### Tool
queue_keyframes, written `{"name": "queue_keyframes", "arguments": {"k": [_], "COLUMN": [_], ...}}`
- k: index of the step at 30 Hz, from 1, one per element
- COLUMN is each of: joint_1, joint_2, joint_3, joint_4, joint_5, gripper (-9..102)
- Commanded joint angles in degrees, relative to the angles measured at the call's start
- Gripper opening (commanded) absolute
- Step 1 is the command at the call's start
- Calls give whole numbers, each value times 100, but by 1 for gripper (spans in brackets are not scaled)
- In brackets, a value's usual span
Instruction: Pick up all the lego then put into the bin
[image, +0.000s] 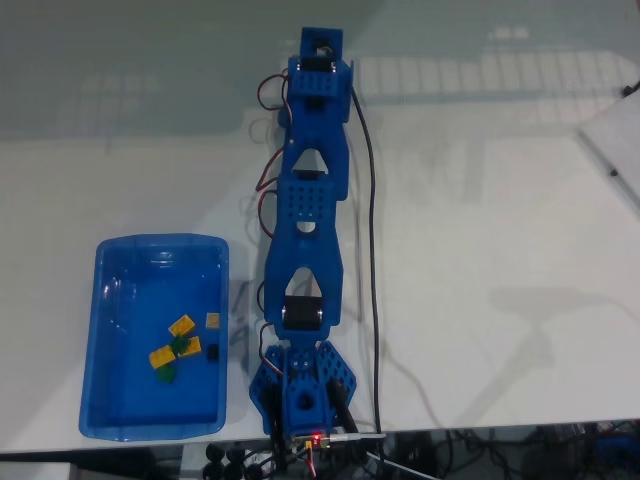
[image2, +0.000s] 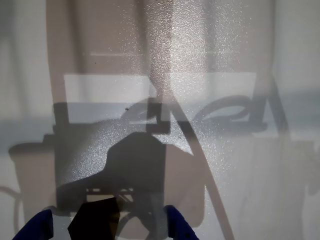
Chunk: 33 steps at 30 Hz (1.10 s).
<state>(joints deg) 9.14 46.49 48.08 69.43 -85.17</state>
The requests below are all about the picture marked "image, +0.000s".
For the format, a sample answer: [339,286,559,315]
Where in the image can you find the black camera cable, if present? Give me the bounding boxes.
[349,89,387,469]

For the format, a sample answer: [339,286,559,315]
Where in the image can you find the blue plastic bin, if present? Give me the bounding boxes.
[78,233,231,444]

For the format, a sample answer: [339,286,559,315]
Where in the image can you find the black clamp knob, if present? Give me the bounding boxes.
[202,443,225,480]
[224,447,246,480]

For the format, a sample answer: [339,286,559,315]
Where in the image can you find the blue object under table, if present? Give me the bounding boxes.
[593,433,637,464]

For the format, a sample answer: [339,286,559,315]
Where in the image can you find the red black servo wire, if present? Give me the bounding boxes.
[257,73,292,110]

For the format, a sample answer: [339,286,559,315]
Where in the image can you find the white board panel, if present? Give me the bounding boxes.
[574,92,640,211]

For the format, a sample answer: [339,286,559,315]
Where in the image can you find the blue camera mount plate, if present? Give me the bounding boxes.
[300,26,345,64]

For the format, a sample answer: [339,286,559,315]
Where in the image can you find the motor controller board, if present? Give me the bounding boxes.
[292,432,334,451]

